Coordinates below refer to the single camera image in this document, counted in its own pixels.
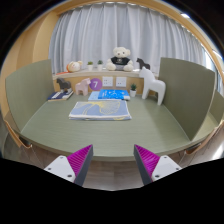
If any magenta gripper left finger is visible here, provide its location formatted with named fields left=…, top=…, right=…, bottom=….
left=44, top=145, right=93, bottom=186

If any green side panel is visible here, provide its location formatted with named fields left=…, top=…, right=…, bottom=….
left=159, top=58, right=215, bottom=140
left=5, top=59, right=54, bottom=130

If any blue book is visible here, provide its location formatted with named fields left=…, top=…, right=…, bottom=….
left=98, top=89, right=130, bottom=100

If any small potted plant on desk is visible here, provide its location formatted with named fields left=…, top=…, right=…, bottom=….
left=130, top=83, right=137, bottom=97

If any white wooden horse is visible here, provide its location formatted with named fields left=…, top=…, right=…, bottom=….
left=139, top=67, right=166, bottom=105

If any right green side panel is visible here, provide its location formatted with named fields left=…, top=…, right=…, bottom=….
left=159, top=58, right=215, bottom=140

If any dark book stack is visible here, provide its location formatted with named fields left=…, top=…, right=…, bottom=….
left=48, top=91, right=73, bottom=101

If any folded grey yellow towel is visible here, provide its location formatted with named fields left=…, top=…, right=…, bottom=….
left=69, top=100, right=131, bottom=120

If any white wall socket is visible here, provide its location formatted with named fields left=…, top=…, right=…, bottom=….
left=116, top=77, right=127, bottom=88
left=102, top=77, right=113, bottom=87

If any right white wall socket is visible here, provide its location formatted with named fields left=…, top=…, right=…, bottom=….
left=116, top=77, right=127, bottom=88

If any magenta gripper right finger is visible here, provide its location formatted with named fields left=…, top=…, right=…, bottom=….
left=134, top=145, right=181, bottom=185

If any left green side panel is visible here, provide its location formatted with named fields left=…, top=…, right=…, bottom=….
left=5, top=59, right=54, bottom=130

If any left potted plant on shelf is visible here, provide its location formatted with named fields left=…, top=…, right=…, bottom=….
left=87, top=61, right=93, bottom=71

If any left white wall socket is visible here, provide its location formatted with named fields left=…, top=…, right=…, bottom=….
left=102, top=77, right=113, bottom=87

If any pink wooden horse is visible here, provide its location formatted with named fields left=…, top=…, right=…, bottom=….
left=75, top=78, right=91, bottom=96

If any small black horse figure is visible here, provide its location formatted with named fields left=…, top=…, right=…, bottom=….
left=136, top=58, right=150, bottom=70

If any white teddy bear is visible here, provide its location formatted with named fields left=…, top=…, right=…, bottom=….
left=106, top=47, right=133, bottom=72

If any grey curtain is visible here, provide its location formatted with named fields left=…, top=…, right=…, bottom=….
left=49, top=3, right=204, bottom=73

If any right potted plant on shelf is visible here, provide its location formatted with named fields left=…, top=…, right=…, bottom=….
left=97, top=60, right=103, bottom=71

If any dark grey wooden horse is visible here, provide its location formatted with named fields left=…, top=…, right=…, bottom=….
left=56, top=78, right=71, bottom=92

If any potted plant on shelf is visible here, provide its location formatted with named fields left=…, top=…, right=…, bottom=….
left=87, top=61, right=93, bottom=71
left=97, top=60, right=103, bottom=71

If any light blue book underneath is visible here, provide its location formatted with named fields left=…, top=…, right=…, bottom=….
left=88, top=91, right=99, bottom=101

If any purple number seven disc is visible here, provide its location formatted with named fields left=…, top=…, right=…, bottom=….
left=89, top=78, right=102, bottom=91

